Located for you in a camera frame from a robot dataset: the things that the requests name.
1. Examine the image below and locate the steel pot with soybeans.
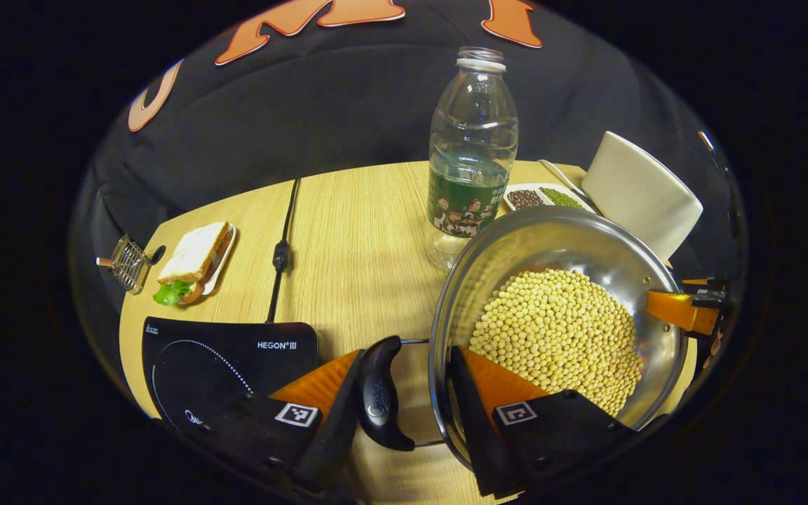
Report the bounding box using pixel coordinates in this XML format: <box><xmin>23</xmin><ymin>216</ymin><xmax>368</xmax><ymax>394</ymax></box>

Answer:
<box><xmin>356</xmin><ymin>206</ymin><xmax>690</xmax><ymax>472</ymax></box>

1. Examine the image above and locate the black power cable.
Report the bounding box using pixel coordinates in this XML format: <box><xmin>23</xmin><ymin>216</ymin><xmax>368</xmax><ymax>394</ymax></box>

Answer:
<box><xmin>265</xmin><ymin>177</ymin><xmax>302</xmax><ymax>325</ymax></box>

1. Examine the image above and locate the clear plastic water bottle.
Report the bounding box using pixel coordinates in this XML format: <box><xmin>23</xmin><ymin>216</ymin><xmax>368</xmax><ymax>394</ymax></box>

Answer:
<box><xmin>425</xmin><ymin>46</ymin><xmax>520</xmax><ymax>271</ymax></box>

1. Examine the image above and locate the white countertop appliance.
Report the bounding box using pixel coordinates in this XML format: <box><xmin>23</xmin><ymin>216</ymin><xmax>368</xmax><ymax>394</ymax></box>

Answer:
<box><xmin>581</xmin><ymin>130</ymin><xmax>705</xmax><ymax>262</ymax></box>

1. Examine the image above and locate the small wire basket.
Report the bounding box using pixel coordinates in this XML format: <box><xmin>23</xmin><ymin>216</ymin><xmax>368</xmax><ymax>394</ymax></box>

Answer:
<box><xmin>95</xmin><ymin>233</ymin><xmax>167</xmax><ymax>295</ymax></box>

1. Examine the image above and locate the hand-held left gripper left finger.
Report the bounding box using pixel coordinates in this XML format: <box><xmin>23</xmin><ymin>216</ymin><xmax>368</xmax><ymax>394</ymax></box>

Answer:
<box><xmin>201</xmin><ymin>349</ymin><xmax>371</xmax><ymax>502</ymax></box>

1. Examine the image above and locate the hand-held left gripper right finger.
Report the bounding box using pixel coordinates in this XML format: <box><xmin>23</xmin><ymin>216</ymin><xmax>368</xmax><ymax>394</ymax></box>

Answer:
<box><xmin>448</xmin><ymin>345</ymin><xmax>640</xmax><ymax>500</ymax></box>

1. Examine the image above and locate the sandwich with lettuce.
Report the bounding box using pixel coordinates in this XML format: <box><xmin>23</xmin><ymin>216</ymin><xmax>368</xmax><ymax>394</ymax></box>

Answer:
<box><xmin>152</xmin><ymin>221</ymin><xmax>231</xmax><ymax>307</ymax></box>

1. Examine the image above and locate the black induction cooktop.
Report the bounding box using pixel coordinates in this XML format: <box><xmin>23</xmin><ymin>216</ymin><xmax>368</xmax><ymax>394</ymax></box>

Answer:
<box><xmin>141</xmin><ymin>316</ymin><xmax>320</xmax><ymax>437</ymax></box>

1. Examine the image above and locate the white divided bean dish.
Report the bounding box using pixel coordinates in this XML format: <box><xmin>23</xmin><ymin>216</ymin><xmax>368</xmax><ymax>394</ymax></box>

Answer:
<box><xmin>501</xmin><ymin>182</ymin><xmax>595</xmax><ymax>214</ymax></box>

